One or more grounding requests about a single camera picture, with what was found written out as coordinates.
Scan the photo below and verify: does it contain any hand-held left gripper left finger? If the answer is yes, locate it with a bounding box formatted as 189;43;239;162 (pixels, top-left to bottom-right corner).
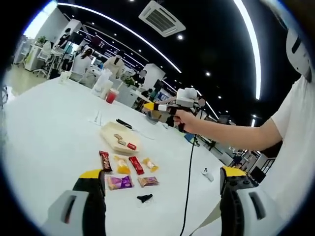
43;169;106;236

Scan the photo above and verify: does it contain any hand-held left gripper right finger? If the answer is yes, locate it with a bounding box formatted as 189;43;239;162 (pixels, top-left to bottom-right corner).
220;166;284;236

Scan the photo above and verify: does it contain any purple snack packet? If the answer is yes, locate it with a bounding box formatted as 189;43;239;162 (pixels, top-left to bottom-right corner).
106;175;135;191

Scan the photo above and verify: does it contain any dark red chocolate bar packet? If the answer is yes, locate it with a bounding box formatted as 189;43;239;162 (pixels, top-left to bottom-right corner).
99;150;113;172

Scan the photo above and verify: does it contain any large yellow cake packet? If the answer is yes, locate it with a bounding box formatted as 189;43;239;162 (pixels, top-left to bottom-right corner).
113;155;131;175

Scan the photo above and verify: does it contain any cream hexagonal container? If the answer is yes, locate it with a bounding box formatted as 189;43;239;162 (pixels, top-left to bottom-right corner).
99;120;144;154

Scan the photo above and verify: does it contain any small yellow cake packet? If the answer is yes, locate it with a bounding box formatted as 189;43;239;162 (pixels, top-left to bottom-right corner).
142;157;159;173

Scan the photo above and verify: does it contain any clear bag of black food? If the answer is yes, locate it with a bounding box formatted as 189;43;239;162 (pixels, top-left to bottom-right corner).
136;193;155;206

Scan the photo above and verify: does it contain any bright red wafer bar packet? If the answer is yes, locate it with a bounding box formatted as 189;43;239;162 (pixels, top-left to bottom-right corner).
128;156;145;176

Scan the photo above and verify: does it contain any brown biscuit packet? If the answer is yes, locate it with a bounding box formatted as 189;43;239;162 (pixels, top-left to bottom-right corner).
137;176;160;188

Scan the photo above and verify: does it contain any person's right hand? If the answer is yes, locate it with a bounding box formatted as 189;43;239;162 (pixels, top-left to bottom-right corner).
173;109;199;134

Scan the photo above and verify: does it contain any dark grey bowl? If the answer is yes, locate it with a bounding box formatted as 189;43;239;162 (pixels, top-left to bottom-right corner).
145;110;162;125

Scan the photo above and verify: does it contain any light grey cabinet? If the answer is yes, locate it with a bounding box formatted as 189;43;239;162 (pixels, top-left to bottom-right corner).
118;87;138;109

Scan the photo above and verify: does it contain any small white device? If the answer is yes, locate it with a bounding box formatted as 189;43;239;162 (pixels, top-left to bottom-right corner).
201;167;215;182

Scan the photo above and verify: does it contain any red drink cup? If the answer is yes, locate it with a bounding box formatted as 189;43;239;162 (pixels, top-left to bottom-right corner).
105;89;119;104

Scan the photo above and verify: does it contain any tall cream cup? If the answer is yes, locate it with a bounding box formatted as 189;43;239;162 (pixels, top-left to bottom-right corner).
102;81;114;98

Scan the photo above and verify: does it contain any beige coat mannequin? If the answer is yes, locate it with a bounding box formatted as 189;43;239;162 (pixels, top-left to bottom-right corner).
103;50;125;74

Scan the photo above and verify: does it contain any translucent white plastic bag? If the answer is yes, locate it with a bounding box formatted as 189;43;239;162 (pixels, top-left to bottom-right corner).
92;70;109;95

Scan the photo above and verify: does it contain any ceiling air conditioner vent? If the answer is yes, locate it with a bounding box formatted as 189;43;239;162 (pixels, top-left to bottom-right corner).
138;0;187;37

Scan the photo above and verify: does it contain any long white ceiling light strip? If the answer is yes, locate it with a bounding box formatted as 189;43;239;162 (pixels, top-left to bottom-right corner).
233;0;261;100

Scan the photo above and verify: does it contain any dark hanging display screen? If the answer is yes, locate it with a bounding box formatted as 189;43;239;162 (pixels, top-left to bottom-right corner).
92;35;106;49

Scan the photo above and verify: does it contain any white paper cup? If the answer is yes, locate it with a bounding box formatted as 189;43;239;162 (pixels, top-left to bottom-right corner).
59;71;71;84

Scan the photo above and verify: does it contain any white office chair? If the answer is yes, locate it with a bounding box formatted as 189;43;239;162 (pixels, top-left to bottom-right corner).
36;40;54;77

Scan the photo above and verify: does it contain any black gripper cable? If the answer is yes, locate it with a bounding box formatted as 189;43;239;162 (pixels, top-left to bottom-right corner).
179;134;199;236

